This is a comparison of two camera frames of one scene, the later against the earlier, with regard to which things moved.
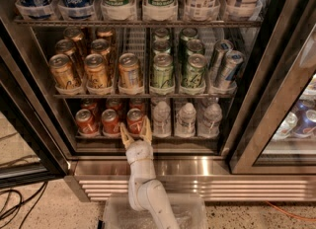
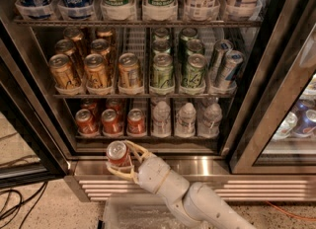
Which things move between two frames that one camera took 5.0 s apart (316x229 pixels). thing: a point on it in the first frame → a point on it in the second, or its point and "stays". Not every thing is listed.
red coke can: x=134 y=120 → x=118 y=154
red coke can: x=86 y=122 stays
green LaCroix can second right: x=195 y=46 stays
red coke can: x=115 y=104 stays
